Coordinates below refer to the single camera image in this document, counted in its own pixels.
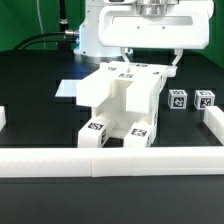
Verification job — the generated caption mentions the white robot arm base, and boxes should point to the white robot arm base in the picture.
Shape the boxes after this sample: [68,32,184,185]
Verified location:
[74,0,122,64]

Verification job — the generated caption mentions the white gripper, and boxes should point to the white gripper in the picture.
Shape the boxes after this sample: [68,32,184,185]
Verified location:
[98,0,214,69]

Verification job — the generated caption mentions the white chair seat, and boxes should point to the white chair seat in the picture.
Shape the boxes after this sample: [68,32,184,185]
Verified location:
[92,80,160,139]

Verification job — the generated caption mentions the black cable bundle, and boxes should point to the black cable bundle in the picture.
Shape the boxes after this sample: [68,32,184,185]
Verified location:
[13,0,81,52]

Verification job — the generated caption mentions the white tagged cube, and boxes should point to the white tagged cube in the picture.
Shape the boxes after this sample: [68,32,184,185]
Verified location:
[194,90,215,110]
[168,89,187,109]

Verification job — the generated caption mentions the white marker base plate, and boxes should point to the white marker base plate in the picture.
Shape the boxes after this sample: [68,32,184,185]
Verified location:
[55,79,79,97]

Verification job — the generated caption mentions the white U-shaped obstacle fence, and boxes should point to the white U-shaped obstacle fence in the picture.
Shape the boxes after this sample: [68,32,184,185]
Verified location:
[0,106,224,179]

